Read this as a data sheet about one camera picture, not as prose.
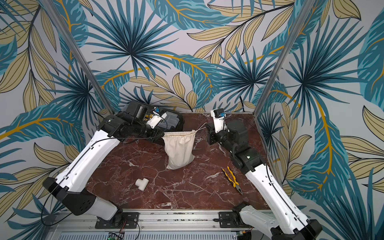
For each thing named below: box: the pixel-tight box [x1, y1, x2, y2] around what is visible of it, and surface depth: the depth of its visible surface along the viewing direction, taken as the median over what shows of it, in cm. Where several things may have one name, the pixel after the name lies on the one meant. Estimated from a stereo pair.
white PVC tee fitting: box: [135, 178, 150, 191], surface depth 84 cm
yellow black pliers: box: [221, 166, 243, 195], surface depth 87 cm
